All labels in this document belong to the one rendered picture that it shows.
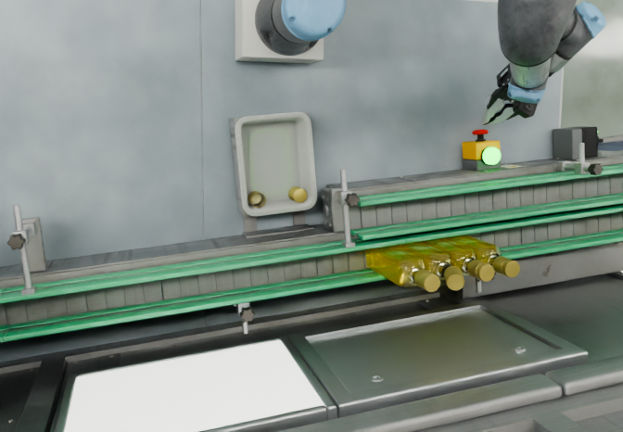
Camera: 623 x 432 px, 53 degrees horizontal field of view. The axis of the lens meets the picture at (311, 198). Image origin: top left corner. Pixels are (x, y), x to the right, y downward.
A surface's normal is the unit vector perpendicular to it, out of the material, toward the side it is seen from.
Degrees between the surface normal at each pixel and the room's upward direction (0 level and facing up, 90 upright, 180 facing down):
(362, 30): 0
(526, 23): 59
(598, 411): 0
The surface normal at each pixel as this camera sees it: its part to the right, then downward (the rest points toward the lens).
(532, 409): -0.08, -0.99
